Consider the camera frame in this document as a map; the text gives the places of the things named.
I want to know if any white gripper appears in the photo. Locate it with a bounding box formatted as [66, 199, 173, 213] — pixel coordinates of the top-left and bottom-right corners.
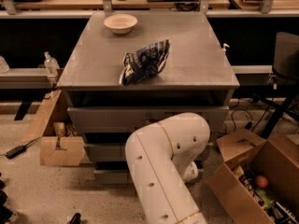
[180, 161, 198, 182]

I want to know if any grey bottom drawer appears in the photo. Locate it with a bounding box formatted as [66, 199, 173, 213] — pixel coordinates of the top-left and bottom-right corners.
[93, 168, 205, 186]

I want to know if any grey drawer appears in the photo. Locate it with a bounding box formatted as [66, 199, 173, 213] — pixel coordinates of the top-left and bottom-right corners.
[83, 142, 214, 163]
[67, 106, 229, 133]
[93, 168, 205, 186]

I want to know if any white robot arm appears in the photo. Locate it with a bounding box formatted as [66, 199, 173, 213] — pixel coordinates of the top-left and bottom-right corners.
[125, 113, 210, 224]

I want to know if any grey middle drawer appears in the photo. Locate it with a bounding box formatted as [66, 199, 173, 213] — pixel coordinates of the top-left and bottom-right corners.
[83, 142, 214, 163]

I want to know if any grey drawer cabinet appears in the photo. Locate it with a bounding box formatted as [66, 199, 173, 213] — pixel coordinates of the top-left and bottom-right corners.
[58, 10, 239, 171]

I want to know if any grey top drawer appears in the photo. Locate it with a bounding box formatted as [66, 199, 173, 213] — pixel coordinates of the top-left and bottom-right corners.
[67, 106, 229, 133]

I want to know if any red apple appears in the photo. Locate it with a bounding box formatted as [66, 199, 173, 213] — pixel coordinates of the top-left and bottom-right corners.
[254, 175, 269, 189]

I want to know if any green snack packet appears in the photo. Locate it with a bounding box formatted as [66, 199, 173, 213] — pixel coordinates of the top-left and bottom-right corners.
[256, 188, 274, 209]

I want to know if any right cardboard box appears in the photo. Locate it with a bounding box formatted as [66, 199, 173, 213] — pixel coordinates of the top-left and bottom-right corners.
[207, 129, 299, 224]

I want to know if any cardboard box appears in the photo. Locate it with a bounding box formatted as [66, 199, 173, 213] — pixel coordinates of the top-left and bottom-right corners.
[207, 129, 299, 224]
[22, 90, 85, 167]

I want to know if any blue chip bag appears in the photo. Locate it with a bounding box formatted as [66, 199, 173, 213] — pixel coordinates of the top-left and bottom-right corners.
[119, 39, 171, 86]

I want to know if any small pump bottle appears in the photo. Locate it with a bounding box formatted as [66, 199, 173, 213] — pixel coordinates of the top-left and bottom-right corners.
[221, 43, 230, 53]

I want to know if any left cardboard box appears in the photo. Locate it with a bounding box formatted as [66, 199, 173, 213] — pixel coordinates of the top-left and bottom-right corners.
[22, 90, 85, 167]

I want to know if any white bowl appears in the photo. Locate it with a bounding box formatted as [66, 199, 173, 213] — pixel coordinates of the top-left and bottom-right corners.
[104, 14, 137, 35]

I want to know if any black power adapter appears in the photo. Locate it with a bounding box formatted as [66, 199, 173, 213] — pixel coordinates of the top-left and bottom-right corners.
[6, 145, 26, 159]

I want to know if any clear plastic bottle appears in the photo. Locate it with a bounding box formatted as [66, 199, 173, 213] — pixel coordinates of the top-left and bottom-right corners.
[44, 51, 60, 76]

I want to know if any wooden workbench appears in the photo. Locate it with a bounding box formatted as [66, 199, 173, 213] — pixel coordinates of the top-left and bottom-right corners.
[16, 0, 299, 18]

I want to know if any black floor cable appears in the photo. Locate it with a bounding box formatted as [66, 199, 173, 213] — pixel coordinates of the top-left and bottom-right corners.
[217, 98, 254, 136]

